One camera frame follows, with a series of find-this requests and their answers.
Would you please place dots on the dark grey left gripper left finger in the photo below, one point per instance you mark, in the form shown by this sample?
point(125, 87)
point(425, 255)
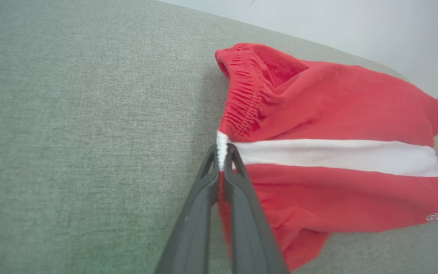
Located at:
point(194, 228)

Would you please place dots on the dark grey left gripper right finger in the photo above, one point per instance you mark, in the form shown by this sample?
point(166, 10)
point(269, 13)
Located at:
point(249, 228)

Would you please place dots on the red white jersey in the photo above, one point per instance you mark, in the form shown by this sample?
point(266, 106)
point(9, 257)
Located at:
point(337, 110)

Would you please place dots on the grey fabric sofa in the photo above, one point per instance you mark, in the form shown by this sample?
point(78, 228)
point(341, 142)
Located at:
point(89, 133)

